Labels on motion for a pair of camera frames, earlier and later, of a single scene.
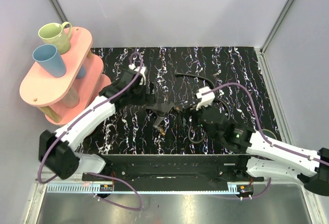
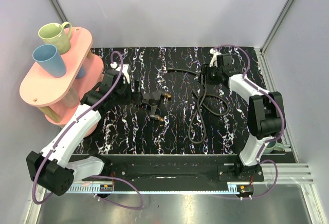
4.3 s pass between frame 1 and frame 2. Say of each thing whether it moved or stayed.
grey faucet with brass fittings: moved
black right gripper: moved
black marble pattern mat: stayed
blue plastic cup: stayed
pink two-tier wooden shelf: stayed
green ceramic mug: stayed
